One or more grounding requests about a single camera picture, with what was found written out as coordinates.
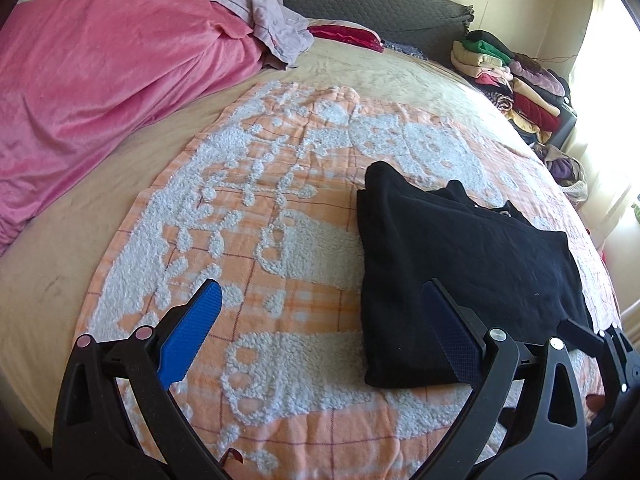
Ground black sweater with orange patches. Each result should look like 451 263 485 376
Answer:
357 162 593 389

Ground bag of purple clothes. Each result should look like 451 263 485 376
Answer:
532 143 589 207

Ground stack of folded clothes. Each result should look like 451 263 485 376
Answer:
450 29 577 148

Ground beige bed sheet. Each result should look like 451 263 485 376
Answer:
0 19 551 430

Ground orange white patterned blanket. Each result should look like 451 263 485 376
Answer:
77 81 618 479

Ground pink quilt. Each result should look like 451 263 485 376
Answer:
1 0 265 246

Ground lilac crumpled garment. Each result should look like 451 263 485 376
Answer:
209 0 314 70

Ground red pillow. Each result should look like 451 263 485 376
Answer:
308 22 384 53

